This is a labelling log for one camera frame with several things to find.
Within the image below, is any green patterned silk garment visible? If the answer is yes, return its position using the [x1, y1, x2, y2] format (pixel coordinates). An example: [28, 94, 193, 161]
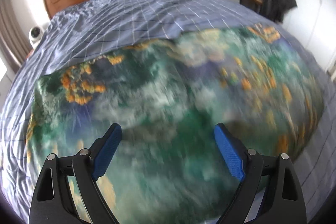
[27, 24, 325, 223]

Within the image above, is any blue checked bed sheet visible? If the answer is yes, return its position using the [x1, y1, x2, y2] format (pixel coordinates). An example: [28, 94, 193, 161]
[1, 0, 335, 223]

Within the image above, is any white round bedside device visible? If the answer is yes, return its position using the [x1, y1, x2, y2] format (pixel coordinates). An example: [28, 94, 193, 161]
[29, 26, 44, 49]

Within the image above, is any beige window curtain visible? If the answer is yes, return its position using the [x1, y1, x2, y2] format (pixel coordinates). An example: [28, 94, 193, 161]
[0, 0, 32, 73]

